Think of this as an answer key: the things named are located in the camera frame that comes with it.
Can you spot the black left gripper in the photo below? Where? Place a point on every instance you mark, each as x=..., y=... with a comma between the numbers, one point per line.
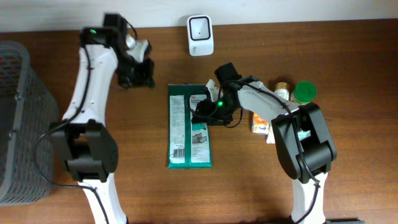
x=140, y=73

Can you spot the white tube gold cap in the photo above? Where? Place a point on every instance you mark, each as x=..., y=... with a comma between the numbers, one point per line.
x=282, y=90

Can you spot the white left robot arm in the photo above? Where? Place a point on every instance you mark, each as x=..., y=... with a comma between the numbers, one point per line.
x=86, y=149

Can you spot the orange tissue packet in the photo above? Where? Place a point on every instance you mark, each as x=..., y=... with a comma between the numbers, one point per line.
x=259, y=125

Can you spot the light green wipes packet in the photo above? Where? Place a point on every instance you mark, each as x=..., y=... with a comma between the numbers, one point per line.
x=303, y=134

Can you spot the green lid jar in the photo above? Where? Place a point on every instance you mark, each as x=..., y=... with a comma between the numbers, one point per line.
x=303, y=93

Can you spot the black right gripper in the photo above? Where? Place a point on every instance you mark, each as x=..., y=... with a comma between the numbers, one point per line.
x=219, y=117

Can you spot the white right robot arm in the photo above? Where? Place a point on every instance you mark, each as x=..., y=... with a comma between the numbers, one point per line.
x=304, y=145

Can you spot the green 3M gloves package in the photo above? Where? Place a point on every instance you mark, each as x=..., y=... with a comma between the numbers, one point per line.
x=189, y=144

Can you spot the grey plastic basket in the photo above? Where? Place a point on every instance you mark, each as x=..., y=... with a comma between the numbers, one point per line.
x=27, y=109

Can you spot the white barcode scanner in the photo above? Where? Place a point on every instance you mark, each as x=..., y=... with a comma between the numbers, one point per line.
x=200, y=35

